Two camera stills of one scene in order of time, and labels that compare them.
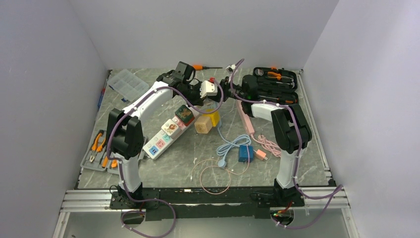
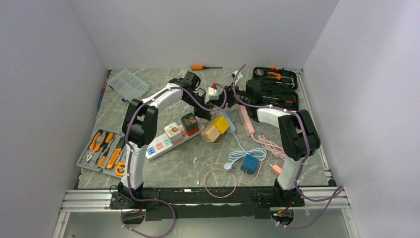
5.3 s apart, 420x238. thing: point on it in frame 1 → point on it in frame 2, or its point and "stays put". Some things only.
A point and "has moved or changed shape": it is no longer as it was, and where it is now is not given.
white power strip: x=161 y=143 has moved or changed shape
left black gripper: x=198 y=101 stays put
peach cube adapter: x=203 y=124 → x=210 y=134
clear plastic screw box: x=128 y=85 stays put
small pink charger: x=261 y=154 has moved or changed shape
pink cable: x=273 y=148 stays put
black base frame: x=174 y=203 stays put
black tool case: x=277 y=85 stays put
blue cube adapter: x=243 y=153 has moved or changed shape
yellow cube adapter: x=215 y=116 has moved or changed shape
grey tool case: x=97 y=157 stays put
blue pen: x=102 y=92 stays put
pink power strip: x=245 y=118 stays put
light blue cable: x=238 y=140 → x=235 y=154
